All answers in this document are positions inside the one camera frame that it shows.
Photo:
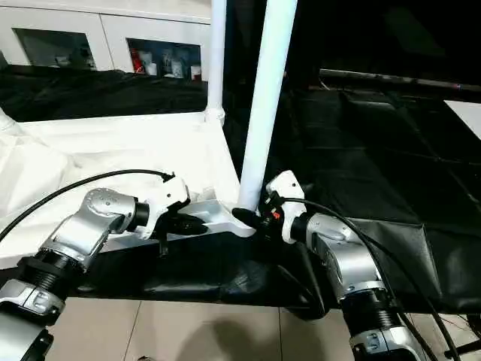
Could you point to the black table mat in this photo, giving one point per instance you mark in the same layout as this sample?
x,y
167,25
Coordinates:
x,y
376,150

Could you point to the grey metal bar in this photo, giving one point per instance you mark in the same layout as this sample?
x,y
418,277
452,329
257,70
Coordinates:
x,y
394,78

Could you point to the white plastic table leg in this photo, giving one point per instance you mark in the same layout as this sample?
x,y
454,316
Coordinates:
x,y
7,124
216,56
267,94

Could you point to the black case with yellow label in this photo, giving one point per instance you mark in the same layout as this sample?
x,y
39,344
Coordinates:
x,y
300,37

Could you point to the white sideboard cabinet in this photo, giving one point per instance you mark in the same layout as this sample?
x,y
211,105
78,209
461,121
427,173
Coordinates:
x,y
94,22

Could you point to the black stand leg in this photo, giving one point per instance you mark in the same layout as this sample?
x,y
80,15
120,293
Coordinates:
x,y
464,349

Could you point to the white flat board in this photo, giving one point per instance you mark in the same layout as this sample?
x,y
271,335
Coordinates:
x,y
464,116

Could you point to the white plastic table top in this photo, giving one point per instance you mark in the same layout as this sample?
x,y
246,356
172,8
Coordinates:
x,y
112,150

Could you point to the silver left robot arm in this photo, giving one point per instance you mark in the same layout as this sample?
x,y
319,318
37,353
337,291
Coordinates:
x,y
90,222

